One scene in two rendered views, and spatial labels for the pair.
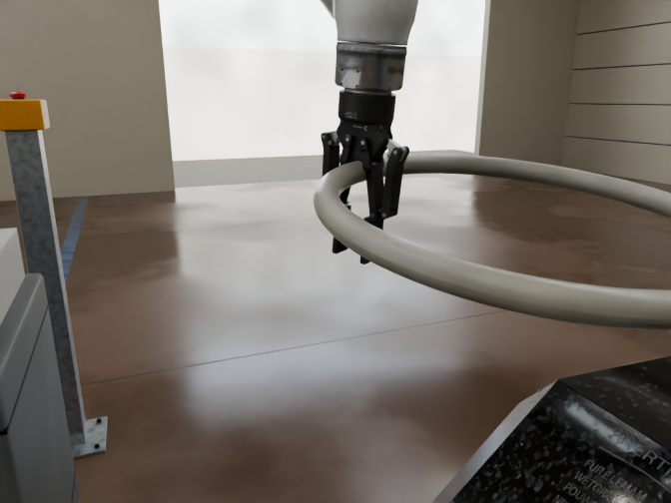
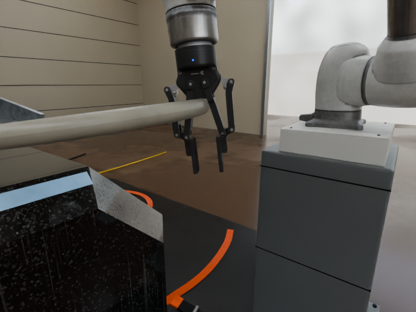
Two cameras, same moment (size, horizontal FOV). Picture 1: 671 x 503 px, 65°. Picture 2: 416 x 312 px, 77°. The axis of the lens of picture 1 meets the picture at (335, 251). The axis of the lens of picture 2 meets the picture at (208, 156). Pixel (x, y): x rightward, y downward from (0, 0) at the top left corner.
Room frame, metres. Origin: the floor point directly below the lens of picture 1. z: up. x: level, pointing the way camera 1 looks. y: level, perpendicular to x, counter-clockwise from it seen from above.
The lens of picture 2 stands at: (1.17, -0.29, 1.03)
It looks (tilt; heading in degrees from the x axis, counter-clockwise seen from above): 15 degrees down; 148
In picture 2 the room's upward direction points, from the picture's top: straight up
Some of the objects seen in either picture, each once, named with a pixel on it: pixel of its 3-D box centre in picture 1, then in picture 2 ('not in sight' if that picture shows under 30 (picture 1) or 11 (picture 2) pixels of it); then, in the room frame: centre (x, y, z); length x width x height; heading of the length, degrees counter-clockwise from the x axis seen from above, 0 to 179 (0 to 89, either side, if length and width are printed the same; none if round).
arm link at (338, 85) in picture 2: not in sight; (344, 77); (0.61, 0.61, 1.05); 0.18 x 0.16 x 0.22; 7
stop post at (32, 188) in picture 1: (48, 285); not in sight; (1.50, 0.86, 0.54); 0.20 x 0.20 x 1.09; 21
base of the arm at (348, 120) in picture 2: not in sight; (330, 116); (0.59, 0.60, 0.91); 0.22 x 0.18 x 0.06; 25
